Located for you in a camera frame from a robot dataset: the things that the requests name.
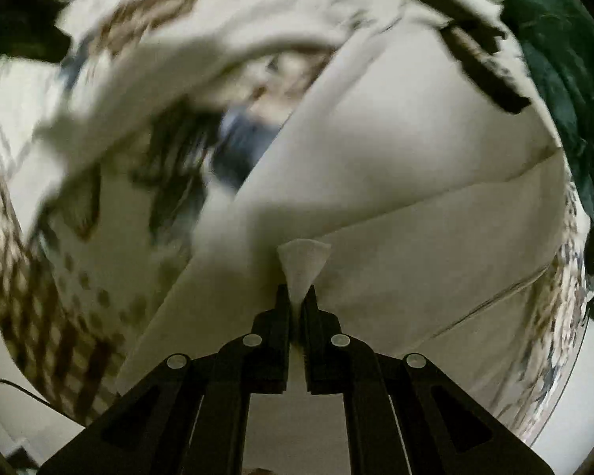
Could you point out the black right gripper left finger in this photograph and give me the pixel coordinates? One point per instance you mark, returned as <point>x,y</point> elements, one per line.
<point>187,416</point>

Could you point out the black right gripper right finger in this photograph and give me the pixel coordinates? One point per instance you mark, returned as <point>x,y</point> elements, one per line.
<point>405,415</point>

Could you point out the white black-collared t-shirt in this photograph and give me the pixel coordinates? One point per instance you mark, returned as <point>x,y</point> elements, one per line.
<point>208,151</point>

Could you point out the floral fleece bed blanket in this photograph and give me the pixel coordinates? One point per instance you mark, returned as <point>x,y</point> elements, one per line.
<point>78,370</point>

